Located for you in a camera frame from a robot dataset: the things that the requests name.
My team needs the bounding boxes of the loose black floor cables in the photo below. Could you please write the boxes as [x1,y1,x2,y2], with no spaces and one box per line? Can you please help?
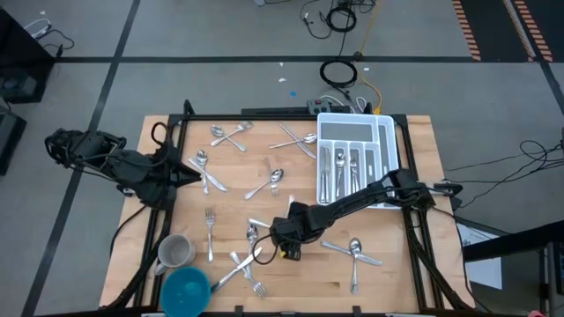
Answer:
[444,138,564,210]

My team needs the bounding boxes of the teal bowl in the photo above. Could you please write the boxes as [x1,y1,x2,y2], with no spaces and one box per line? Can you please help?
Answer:
[160,266,212,317]

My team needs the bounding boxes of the spoon and knife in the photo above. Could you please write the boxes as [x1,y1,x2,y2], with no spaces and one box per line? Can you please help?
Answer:
[188,157,229,193]
[263,156,280,196]

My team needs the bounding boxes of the grey ceramic mug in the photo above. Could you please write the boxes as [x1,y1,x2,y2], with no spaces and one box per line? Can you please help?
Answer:
[154,233,197,276]

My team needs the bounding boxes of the pile of silver cutlery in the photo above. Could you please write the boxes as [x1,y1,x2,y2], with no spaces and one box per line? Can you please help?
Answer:
[103,99,477,317]

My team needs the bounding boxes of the coiled black floor cable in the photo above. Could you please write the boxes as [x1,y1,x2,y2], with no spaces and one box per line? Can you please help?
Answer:
[324,4,358,33]
[318,58,359,89]

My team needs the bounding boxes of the black equipment case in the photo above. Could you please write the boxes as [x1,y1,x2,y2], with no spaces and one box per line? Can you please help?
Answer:
[0,99,27,176]

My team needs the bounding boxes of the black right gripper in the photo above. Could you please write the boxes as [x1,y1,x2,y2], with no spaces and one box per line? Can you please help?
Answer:
[271,214,312,262]

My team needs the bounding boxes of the yellow floor cable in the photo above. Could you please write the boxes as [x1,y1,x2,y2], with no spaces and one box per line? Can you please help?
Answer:
[357,0,383,114]

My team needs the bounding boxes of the white paper sheet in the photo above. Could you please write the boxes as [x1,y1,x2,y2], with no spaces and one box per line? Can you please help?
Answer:
[456,222,504,291]

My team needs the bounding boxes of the grey power strip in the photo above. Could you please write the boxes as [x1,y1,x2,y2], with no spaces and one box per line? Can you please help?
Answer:
[306,98,332,114]

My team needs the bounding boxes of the black hazard-striped floor mat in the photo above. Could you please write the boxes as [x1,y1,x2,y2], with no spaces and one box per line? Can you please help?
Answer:
[451,0,564,63]

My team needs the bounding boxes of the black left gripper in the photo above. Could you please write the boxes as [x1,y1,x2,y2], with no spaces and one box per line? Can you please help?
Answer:
[163,160,203,195]

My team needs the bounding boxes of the black workbench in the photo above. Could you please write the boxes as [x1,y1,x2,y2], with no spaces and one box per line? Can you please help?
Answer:
[462,218,564,317]

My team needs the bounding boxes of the white plastic cutlery tray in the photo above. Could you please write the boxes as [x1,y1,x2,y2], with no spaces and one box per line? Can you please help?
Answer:
[315,112,405,210]

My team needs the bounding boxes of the white adapter cable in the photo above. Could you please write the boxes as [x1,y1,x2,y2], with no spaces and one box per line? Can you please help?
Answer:
[22,17,53,40]

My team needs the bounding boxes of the black cabinet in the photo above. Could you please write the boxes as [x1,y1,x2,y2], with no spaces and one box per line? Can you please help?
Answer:
[0,7,56,105]

